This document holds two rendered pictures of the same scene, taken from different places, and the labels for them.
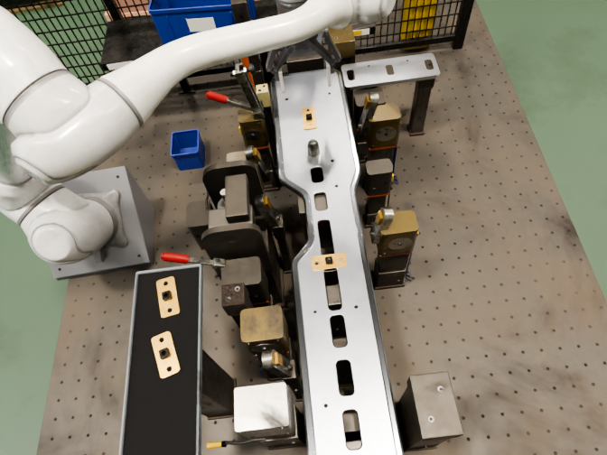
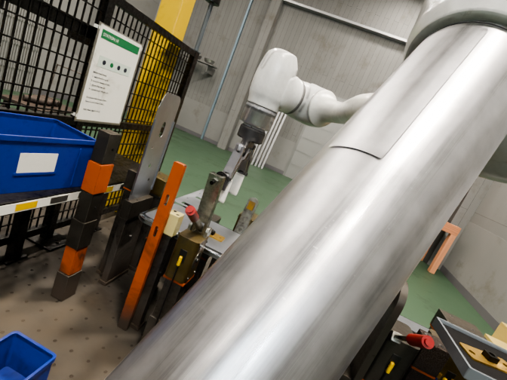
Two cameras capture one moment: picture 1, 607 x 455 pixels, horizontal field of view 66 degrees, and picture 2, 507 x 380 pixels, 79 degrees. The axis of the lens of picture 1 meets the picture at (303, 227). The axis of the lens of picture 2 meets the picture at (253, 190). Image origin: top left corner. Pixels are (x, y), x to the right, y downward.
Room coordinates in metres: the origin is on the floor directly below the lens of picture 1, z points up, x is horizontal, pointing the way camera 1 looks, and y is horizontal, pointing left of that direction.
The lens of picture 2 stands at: (0.79, 0.80, 1.37)
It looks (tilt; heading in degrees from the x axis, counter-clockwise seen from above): 12 degrees down; 276
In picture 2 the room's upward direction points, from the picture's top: 23 degrees clockwise
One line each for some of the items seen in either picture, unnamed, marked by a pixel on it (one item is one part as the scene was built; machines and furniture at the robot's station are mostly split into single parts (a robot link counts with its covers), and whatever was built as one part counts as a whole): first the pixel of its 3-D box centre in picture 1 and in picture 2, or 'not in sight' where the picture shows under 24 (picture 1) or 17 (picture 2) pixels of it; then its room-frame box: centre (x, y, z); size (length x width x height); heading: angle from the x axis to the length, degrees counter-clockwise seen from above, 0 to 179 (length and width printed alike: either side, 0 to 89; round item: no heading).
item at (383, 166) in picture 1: (381, 195); not in sight; (0.74, -0.24, 0.84); 0.10 x 0.05 x 0.29; 87
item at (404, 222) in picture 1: (397, 254); not in sight; (0.53, -0.24, 0.87); 0.12 x 0.07 x 0.35; 87
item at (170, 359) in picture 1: (164, 353); not in sight; (0.27, 0.30, 1.17); 0.08 x 0.04 x 0.01; 14
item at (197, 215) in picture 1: (212, 249); not in sight; (0.63, 0.26, 0.89); 0.09 x 0.08 x 0.38; 87
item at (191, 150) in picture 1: (188, 150); (8, 376); (1.13, 0.36, 0.75); 0.11 x 0.10 x 0.09; 177
